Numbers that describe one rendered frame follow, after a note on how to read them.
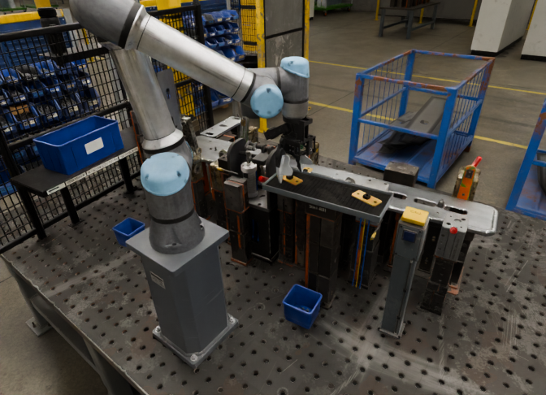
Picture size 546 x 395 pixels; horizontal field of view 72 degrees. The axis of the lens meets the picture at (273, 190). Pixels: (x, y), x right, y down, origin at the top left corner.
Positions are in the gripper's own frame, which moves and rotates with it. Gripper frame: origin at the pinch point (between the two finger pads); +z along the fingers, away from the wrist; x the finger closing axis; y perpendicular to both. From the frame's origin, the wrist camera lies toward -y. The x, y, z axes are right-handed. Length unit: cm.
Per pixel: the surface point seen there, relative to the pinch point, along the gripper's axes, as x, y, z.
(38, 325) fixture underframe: -74, -126, 116
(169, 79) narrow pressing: 13, -90, -11
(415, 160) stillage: 230, -58, 102
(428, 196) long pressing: 46, 27, 18
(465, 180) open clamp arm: 56, 35, 12
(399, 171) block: 50, 12, 15
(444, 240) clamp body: 24, 43, 17
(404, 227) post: 5.5, 37.2, 4.5
